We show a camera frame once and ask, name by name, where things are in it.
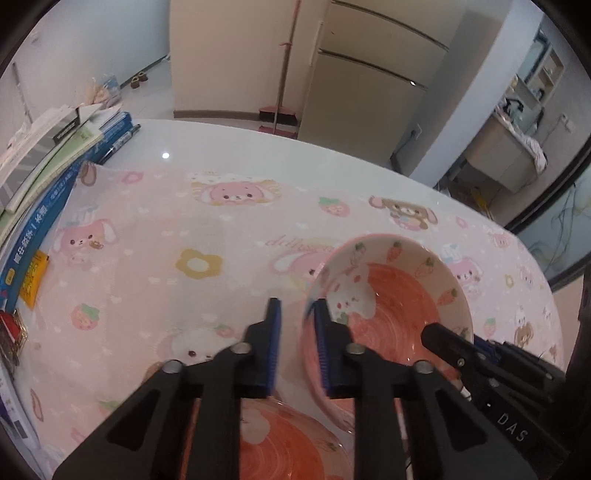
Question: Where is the white cloth on vanity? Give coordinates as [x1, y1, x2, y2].
[509, 125, 548, 174]

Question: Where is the green notebook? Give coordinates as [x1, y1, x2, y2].
[1, 123, 103, 243]

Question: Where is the pink cartoon tablecloth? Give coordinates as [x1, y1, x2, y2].
[15, 167, 564, 479]

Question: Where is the red dustpan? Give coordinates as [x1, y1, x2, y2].
[259, 106, 298, 139]

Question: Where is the white mop stick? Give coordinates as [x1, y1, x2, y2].
[11, 62, 33, 125]

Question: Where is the pink rabbit bowl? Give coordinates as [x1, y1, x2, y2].
[179, 398, 356, 480]
[299, 233, 475, 434]

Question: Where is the bathroom vanity cabinet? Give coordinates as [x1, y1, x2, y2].
[464, 110, 541, 194]

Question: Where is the yellow packet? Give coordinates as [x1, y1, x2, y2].
[19, 250, 49, 309]

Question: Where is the bathroom mirror cabinet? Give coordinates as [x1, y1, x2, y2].
[523, 29, 565, 106]

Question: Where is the black door frame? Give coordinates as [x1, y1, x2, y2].
[507, 142, 590, 291]

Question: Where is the beige refrigerator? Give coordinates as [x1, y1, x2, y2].
[297, 0, 515, 165]

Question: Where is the wooden broom stick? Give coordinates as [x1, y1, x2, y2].
[271, 0, 301, 135]

